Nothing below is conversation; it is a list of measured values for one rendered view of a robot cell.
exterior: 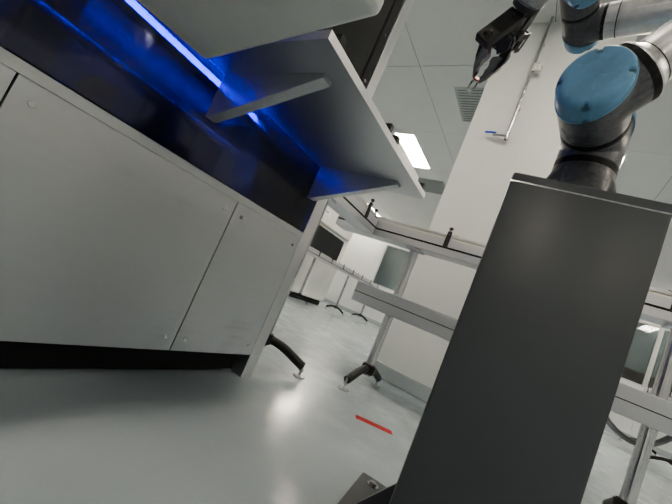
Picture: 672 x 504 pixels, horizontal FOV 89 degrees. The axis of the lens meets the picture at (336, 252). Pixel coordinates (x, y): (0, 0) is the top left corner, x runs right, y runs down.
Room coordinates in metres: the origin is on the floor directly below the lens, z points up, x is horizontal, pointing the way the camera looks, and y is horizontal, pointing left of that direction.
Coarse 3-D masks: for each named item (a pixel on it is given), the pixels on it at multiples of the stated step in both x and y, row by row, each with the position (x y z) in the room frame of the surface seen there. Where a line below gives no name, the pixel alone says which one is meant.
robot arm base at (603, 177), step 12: (564, 156) 0.68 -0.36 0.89; (576, 156) 0.65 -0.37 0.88; (588, 156) 0.64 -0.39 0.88; (552, 168) 0.71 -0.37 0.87; (564, 168) 0.67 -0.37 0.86; (576, 168) 0.65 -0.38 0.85; (588, 168) 0.64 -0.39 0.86; (600, 168) 0.63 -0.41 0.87; (612, 168) 0.64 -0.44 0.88; (564, 180) 0.65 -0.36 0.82; (576, 180) 0.63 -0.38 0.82; (588, 180) 0.62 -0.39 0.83; (600, 180) 0.62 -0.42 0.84; (612, 180) 0.64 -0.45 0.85
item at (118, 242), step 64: (0, 64) 0.57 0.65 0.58; (0, 128) 0.60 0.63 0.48; (64, 128) 0.67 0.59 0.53; (128, 128) 0.75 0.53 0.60; (0, 192) 0.64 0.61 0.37; (64, 192) 0.71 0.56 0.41; (128, 192) 0.80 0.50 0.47; (192, 192) 0.93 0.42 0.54; (0, 256) 0.67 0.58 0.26; (64, 256) 0.75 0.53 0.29; (128, 256) 0.86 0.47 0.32; (192, 256) 1.00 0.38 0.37; (256, 256) 1.20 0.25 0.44; (0, 320) 0.71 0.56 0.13; (64, 320) 0.80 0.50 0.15; (128, 320) 0.92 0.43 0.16; (192, 320) 1.08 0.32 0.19; (256, 320) 1.31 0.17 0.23
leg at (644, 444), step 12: (660, 372) 1.34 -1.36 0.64; (660, 384) 1.33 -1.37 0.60; (660, 396) 1.32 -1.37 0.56; (648, 432) 1.32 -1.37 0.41; (636, 444) 1.34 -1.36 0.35; (648, 444) 1.32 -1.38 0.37; (636, 456) 1.33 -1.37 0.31; (648, 456) 1.31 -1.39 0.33; (636, 468) 1.32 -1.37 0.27; (624, 480) 1.35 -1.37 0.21; (636, 480) 1.32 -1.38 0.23; (624, 492) 1.33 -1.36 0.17; (636, 492) 1.31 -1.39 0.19
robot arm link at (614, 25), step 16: (624, 0) 0.68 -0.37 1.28; (640, 0) 0.66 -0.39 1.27; (656, 0) 0.64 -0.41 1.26; (592, 16) 0.70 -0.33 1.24; (608, 16) 0.69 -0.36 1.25; (624, 16) 0.68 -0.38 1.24; (640, 16) 0.66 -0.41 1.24; (656, 16) 0.65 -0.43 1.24; (576, 32) 0.74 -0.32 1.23; (592, 32) 0.73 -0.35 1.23; (608, 32) 0.71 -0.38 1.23; (624, 32) 0.70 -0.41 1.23; (640, 32) 0.68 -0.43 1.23; (576, 48) 0.78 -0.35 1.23
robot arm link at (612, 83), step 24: (624, 48) 0.51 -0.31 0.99; (648, 48) 0.51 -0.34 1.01; (576, 72) 0.56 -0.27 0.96; (600, 72) 0.53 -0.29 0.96; (624, 72) 0.51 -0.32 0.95; (648, 72) 0.51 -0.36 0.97; (576, 96) 0.55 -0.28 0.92; (600, 96) 0.52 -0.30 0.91; (624, 96) 0.52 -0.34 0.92; (648, 96) 0.53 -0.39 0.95; (576, 120) 0.58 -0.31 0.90; (600, 120) 0.56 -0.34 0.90; (624, 120) 0.57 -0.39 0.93; (576, 144) 0.64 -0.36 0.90; (600, 144) 0.62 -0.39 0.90
